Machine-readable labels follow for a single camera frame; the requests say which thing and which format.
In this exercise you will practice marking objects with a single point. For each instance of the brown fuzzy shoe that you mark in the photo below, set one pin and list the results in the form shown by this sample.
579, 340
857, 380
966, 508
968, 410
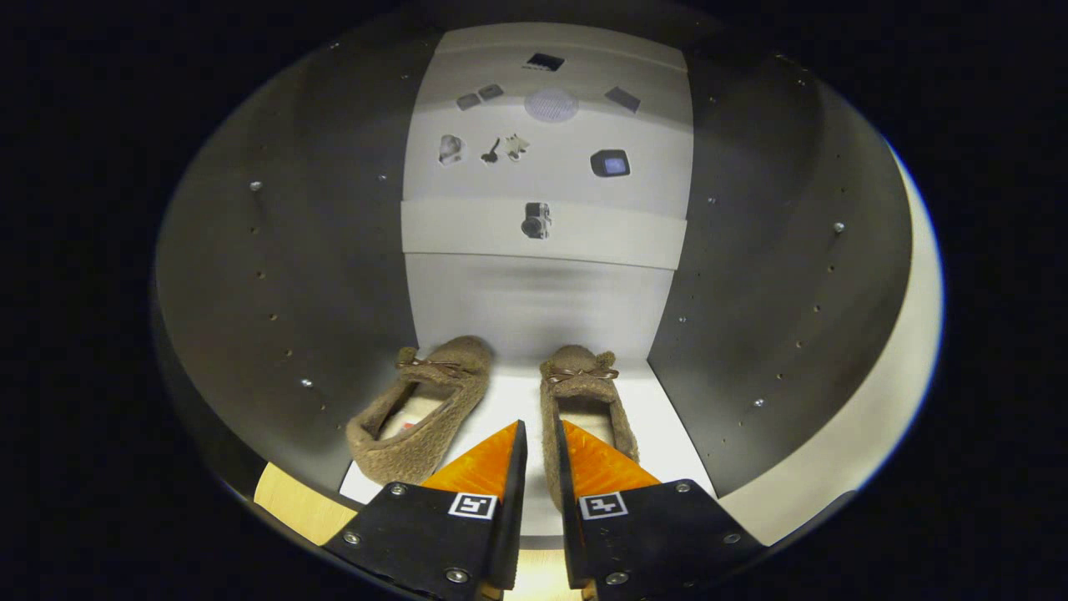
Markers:
455, 401
546, 434

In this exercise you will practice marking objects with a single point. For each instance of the dark grey shoe cabinet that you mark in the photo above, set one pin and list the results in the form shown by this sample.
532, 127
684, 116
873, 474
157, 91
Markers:
292, 250

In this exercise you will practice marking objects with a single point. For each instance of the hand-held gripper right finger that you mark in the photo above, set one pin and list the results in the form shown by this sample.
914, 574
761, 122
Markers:
570, 534

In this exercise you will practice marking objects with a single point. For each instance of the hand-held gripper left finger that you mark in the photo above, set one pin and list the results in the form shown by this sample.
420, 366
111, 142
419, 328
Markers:
509, 534

